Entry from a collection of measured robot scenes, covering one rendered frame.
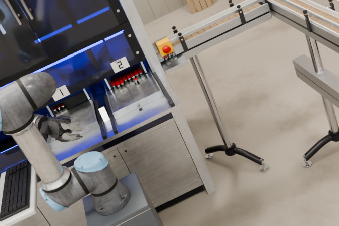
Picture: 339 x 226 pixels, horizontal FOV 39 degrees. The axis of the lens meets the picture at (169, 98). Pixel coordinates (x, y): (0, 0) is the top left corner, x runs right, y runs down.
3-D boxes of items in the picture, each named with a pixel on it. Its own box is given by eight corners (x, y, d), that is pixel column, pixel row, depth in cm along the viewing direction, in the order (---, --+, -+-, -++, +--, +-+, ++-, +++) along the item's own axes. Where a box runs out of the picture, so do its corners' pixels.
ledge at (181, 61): (160, 65, 265) (159, 62, 264) (181, 55, 266) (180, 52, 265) (166, 73, 253) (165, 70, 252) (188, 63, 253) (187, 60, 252)
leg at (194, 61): (223, 153, 308) (181, 52, 273) (235, 147, 309) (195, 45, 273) (228, 160, 301) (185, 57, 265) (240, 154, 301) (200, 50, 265)
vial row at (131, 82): (114, 91, 253) (111, 84, 251) (145, 77, 254) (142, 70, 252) (115, 93, 251) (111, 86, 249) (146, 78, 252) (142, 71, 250)
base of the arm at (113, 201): (133, 203, 183) (123, 184, 179) (98, 221, 182) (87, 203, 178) (126, 182, 197) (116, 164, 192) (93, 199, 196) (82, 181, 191)
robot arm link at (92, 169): (120, 181, 181) (106, 154, 175) (90, 201, 178) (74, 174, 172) (110, 168, 192) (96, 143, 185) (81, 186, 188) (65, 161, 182)
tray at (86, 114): (49, 118, 256) (46, 113, 254) (93, 98, 257) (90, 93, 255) (50, 150, 226) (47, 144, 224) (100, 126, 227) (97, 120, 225)
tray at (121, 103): (107, 91, 257) (104, 86, 256) (150, 71, 258) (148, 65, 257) (115, 119, 227) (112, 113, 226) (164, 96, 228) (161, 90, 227)
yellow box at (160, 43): (159, 53, 254) (154, 41, 251) (171, 47, 254) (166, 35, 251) (162, 57, 247) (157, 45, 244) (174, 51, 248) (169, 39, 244)
